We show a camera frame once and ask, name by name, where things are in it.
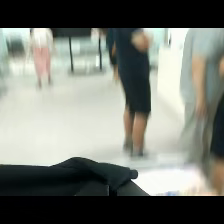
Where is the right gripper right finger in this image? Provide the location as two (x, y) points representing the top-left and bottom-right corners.
(116, 179), (150, 197)

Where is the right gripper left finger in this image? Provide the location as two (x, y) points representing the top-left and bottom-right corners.
(75, 180), (110, 197)

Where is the black garment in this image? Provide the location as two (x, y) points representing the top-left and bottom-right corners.
(0, 156), (139, 197)

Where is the person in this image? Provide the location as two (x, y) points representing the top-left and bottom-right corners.
(106, 28), (153, 158)
(179, 28), (224, 168)
(208, 56), (224, 197)
(28, 28), (55, 90)

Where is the black table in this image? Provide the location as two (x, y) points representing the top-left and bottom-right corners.
(50, 28), (104, 74)

